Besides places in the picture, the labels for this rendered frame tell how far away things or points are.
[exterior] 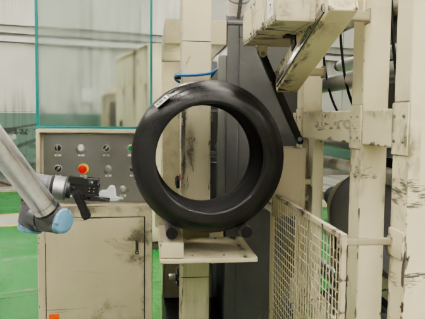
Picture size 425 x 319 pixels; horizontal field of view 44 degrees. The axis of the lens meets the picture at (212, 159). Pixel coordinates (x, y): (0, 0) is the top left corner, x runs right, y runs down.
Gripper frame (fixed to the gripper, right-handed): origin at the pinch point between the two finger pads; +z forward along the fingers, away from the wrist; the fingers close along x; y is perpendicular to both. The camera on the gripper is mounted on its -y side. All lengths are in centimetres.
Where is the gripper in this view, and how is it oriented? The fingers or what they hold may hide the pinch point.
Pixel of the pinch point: (119, 200)
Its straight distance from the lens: 206.5
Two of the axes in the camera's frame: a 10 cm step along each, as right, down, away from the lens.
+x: -1.2, -0.8, 9.9
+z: 9.8, 1.2, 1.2
